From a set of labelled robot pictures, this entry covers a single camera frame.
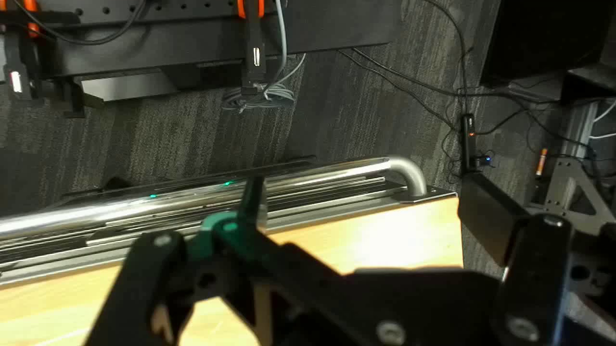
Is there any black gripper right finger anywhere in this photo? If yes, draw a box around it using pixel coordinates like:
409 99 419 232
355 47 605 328
492 214 574 346

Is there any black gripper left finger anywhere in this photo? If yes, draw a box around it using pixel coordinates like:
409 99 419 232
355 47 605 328
84 228 197 346

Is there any metal tool cart body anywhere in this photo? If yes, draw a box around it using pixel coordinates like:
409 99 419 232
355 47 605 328
0 174 455 288

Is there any small black orange device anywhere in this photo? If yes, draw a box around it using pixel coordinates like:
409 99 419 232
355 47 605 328
461 111 482 172

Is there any black cabinet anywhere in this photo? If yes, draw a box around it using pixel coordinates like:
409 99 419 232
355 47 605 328
480 0 616 90

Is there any silver cart handle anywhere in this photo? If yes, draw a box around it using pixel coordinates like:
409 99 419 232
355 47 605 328
0 155 430 239

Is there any aluminium frame bracket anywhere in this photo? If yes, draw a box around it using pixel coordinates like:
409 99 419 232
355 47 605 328
524 97 616 236

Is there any black floor cable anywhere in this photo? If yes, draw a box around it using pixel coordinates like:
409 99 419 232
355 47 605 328
336 0 580 170

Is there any orange handled black clamp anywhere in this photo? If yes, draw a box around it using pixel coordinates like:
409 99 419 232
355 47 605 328
234 0 270 91
0 0 47 101

